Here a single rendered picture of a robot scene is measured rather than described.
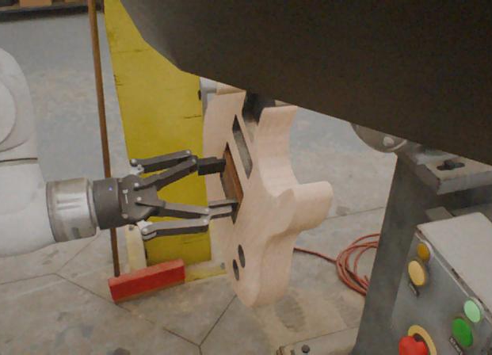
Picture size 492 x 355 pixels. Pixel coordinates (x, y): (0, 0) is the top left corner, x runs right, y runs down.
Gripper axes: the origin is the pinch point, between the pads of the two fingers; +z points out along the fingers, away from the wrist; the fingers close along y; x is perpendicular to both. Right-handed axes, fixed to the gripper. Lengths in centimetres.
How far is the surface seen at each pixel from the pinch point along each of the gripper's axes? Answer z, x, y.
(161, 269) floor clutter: -8, -116, -37
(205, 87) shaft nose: -3.9, 18.9, -3.0
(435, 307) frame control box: 17.9, 9.9, 27.7
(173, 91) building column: 3, -52, -70
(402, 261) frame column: 35.3, -21.6, 11.0
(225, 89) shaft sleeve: -1.4, 18.8, -2.5
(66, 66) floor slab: -50, -218, -269
